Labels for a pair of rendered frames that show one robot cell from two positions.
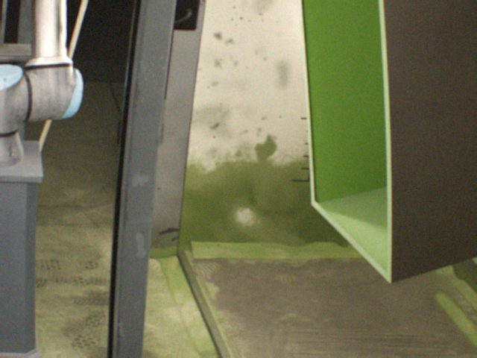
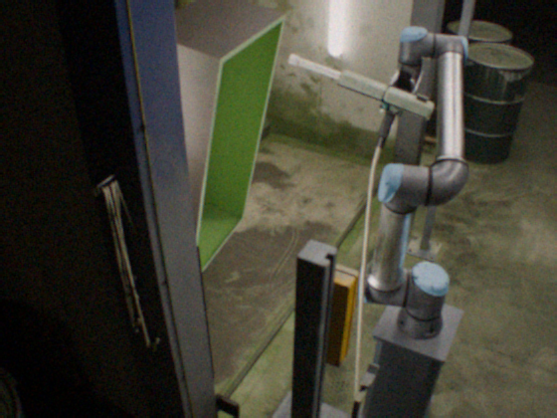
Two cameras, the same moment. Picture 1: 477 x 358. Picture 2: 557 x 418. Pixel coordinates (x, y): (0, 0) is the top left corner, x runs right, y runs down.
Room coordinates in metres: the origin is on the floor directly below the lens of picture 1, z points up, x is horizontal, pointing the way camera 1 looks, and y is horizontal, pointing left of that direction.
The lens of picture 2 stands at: (4.12, 1.37, 2.29)
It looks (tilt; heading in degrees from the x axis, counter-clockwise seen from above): 36 degrees down; 225
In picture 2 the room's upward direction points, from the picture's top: straight up
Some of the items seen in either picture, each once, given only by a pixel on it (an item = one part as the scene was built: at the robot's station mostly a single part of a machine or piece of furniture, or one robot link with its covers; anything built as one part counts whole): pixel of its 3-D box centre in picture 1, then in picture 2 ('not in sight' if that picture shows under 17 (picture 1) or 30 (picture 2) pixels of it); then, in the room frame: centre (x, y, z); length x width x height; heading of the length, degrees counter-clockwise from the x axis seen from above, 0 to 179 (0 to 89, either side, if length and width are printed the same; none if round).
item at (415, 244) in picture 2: not in sight; (423, 248); (1.50, 0.16, 0.01); 0.20 x 0.20 x 0.01; 16
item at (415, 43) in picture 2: not in sight; (415, 46); (2.46, 0.43, 1.67); 0.12 x 0.09 x 0.12; 124
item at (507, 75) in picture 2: not in sight; (486, 104); (0.01, -0.21, 0.44); 0.59 x 0.58 x 0.89; 30
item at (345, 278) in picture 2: not in sight; (323, 313); (3.47, 0.88, 1.42); 0.12 x 0.06 x 0.26; 106
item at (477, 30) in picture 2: not in sight; (479, 32); (-0.50, -0.62, 0.86); 0.54 x 0.54 x 0.01
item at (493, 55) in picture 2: not in sight; (496, 57); (0.00, -0.21, 0.86); 0.54 x 0.54 x 0.01
